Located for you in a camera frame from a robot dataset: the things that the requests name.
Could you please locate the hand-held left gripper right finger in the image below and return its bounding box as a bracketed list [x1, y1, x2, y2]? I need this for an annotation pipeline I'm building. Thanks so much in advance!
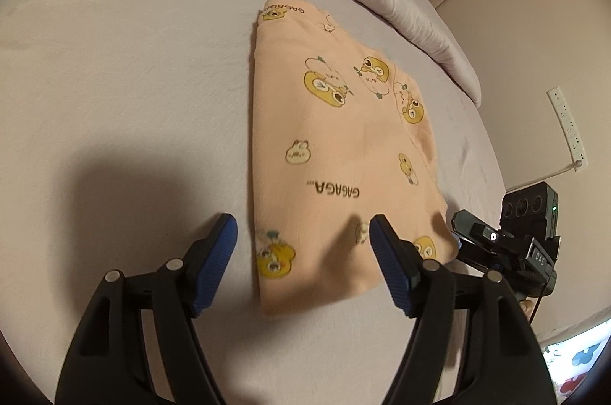
[370, 214, 557, 405]

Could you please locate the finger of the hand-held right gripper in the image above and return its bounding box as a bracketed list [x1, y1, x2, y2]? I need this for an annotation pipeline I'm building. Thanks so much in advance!
[451, 209, 516, 274]

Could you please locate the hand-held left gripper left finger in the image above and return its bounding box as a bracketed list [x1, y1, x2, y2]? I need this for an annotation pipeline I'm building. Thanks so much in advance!
[55, 213, 238, 405]

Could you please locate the peach cartoon print shirt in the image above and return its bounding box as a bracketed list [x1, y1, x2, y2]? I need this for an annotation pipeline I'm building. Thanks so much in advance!
[251, 0, 460, 320]

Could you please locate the white power strip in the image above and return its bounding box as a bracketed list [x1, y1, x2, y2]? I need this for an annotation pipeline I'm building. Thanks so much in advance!
[548, 86, 587, 172]

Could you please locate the colourful printed mat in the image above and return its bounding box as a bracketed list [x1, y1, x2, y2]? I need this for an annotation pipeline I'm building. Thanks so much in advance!
[541, 324, 611, 405]

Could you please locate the bed with lilac sheet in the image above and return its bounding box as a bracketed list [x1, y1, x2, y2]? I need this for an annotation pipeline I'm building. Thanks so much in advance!
[0, 0, 507, 401]

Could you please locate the white power cable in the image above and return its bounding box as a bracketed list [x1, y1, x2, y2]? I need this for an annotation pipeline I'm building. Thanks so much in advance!
[506, 164, 580, 192]

